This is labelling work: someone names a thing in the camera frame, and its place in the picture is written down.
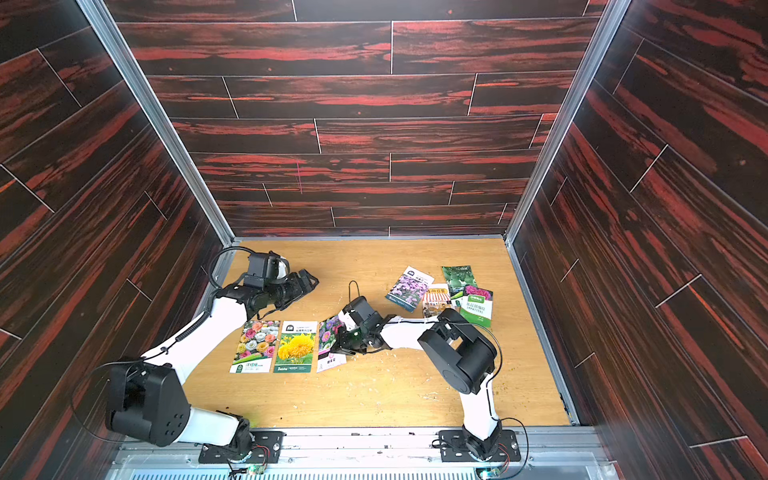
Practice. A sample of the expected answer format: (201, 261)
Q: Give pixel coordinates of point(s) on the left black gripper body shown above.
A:
(283, 293)

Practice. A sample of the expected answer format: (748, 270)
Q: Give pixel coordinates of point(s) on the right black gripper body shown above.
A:
(354, 335)

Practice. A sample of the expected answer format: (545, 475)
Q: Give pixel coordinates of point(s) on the pink aster seed packet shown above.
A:
(326, 339)

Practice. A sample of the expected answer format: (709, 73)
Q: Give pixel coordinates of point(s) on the purple flower seed packet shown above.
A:
(410, 288)

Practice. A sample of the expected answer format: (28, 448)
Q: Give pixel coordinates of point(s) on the yellow marigold seed packet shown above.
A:
(295, 351)

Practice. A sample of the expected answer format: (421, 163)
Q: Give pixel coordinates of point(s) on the multicolour flower seed packet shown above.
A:
(256, 348)

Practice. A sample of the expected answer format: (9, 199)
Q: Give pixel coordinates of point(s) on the pink striped shop seed packet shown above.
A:
(436, 299)

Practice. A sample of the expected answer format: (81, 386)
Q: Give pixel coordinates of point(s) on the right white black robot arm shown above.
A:
(464, 357)

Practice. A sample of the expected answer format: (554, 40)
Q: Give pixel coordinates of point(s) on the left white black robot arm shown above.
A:
(146, 400)

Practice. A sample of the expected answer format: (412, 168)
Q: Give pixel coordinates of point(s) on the dark green leaf seed packet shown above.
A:
(458, 277)

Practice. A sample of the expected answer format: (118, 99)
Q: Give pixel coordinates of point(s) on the green magenta seed packet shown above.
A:
(476, 305)

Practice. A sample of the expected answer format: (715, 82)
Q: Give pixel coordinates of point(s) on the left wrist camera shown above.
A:
(266, 269)

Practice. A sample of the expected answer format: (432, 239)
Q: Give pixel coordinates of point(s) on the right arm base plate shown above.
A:
(459, 445)

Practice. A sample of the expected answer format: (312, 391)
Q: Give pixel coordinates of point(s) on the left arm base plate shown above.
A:
(258, 447)

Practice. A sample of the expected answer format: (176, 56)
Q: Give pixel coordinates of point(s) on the front aluminium rail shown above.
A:
(379, 453)

